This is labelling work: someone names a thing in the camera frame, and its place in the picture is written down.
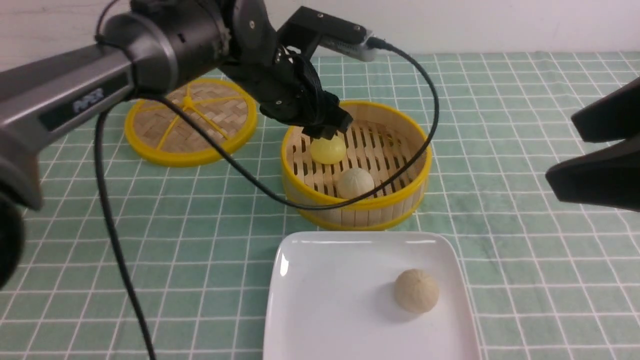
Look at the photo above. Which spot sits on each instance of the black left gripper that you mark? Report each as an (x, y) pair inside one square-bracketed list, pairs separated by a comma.
[(286, 87)]

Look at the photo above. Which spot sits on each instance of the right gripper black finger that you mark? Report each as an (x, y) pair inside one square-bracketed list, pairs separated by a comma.
[(615, 117), (609, 177)]

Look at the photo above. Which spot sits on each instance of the yellow steamed bun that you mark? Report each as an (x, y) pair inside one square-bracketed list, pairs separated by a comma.
[(328, 151)]

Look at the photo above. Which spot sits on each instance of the white steamed bun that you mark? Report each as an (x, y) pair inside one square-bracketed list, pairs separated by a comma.
[(354, 182)]

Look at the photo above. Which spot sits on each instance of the beige steamed bun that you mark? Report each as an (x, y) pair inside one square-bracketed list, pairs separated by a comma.
[(416, 291)]

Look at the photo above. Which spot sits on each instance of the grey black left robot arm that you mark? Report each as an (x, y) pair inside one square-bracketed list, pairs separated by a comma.
[(153, 49)]

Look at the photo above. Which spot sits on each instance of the white square plate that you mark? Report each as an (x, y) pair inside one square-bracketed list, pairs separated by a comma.
[(331, 297)]

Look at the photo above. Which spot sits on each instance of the yellow bamboo steamer basket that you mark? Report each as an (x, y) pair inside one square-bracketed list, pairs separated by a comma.
[(380, 140)]

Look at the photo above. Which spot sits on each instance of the green checkered tablecloth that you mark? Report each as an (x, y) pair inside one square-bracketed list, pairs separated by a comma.
[(547, 280)]

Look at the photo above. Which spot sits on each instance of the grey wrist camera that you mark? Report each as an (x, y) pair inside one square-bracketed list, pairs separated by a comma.
[(307, 29)]

